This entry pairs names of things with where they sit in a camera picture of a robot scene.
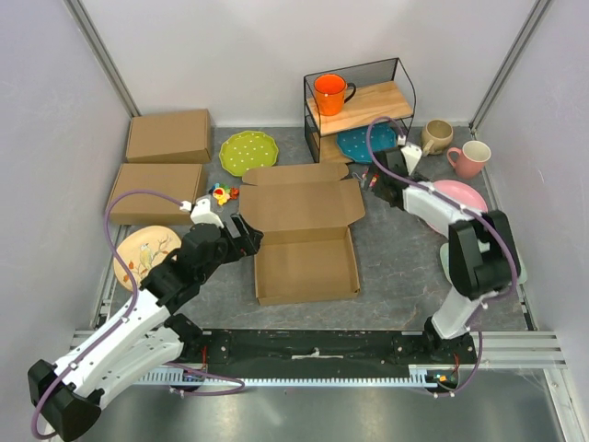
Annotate large cardboard box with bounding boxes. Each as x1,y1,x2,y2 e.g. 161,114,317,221
239,163,365,306

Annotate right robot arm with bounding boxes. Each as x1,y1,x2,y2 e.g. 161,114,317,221
369,150,521,363

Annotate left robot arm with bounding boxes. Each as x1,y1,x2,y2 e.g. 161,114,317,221
28,215,263,441

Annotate closed cardboard box front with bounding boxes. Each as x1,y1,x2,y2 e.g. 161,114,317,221
104,162,207,227

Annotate closed cardboard box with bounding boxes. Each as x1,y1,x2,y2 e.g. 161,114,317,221
125,109,213,164
104,162,207,227

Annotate closed cardboard box rear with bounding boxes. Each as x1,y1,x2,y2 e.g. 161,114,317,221
125,109,213,164

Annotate blue dotted plate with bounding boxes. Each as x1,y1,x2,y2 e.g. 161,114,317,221
336,122,397,164

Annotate beige ceramic mug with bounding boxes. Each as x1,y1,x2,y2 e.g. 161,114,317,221
421,119,454,156

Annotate pink round plate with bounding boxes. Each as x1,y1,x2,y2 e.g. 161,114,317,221
422,180,488,238

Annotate pink mug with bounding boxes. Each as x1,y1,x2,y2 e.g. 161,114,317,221
446,140,491,180

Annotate green dotted plate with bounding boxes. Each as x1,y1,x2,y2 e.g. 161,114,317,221
219,131,279,177

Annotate beige bird plate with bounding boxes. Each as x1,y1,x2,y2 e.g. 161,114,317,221
117,226,181,285

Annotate orange mug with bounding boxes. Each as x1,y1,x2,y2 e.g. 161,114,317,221
314,74,356,116

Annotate mint rectangular plate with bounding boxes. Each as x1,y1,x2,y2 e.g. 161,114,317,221
439,242,527,285

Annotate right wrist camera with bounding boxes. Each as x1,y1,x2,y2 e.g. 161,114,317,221
397,135,422,175

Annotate black wire wooden shelf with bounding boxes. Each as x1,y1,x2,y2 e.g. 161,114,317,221
303,57,417,163

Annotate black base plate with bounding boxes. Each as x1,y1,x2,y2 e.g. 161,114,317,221
176,329,477,381

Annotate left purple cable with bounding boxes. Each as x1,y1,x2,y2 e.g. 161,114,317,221
29,189,192,437

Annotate grey cable duct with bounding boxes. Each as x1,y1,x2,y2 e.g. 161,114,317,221
135,366,439,389

